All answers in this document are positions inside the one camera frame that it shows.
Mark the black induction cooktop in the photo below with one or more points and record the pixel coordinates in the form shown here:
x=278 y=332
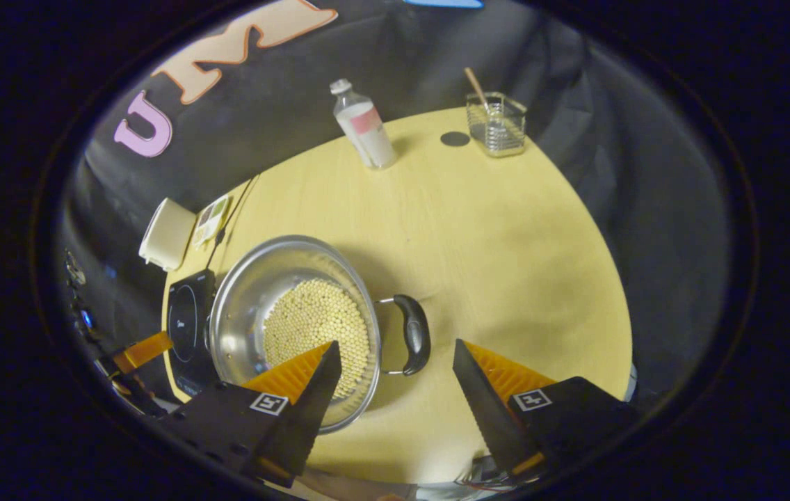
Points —
x=186 y=327

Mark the stainless steel pot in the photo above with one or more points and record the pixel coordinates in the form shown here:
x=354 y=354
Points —
x=242 y=306

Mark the pile of yellow soybeans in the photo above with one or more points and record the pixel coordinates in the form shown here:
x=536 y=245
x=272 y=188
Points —
x=311 y=320

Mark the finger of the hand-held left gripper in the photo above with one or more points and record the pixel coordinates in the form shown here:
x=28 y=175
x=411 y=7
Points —
x=144 y=351

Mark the white divided bean dish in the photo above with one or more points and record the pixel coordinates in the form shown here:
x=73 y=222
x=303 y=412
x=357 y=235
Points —
x=211 y=219

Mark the dark round table disc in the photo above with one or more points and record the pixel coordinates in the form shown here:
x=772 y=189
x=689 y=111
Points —
x=455 y=138

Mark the wooden stick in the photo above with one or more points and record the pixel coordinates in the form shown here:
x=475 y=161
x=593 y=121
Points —
x=475 y=83

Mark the black backdrop cloth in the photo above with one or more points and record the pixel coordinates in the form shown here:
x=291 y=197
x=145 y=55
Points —
x=297 y=104

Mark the white toaster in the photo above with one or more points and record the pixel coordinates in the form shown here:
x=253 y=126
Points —
x=167 y=233

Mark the ribbed glass container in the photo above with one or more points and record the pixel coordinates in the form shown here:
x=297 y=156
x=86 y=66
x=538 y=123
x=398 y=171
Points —
x=498 y=129

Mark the clear bottle red label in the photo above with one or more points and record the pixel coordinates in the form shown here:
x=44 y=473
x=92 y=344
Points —
x=367 y=132

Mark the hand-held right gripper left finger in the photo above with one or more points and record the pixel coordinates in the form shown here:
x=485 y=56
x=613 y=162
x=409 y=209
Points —
x=311 y=403

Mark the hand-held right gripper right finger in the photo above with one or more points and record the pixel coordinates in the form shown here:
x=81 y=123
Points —
x=489 y=410

